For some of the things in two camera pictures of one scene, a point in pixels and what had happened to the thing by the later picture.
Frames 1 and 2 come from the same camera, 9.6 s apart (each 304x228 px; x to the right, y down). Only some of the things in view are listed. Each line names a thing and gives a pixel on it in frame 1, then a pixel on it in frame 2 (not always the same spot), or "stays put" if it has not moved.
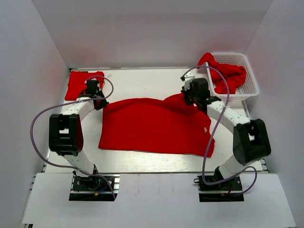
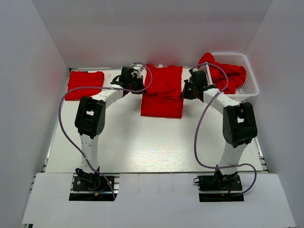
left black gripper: (104, 103) -> (140, 80)
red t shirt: (171, 126) -> (162, 98)
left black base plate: (89, 187) stays put
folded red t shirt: (77, 82) stays put
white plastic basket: (244, 92) stays put
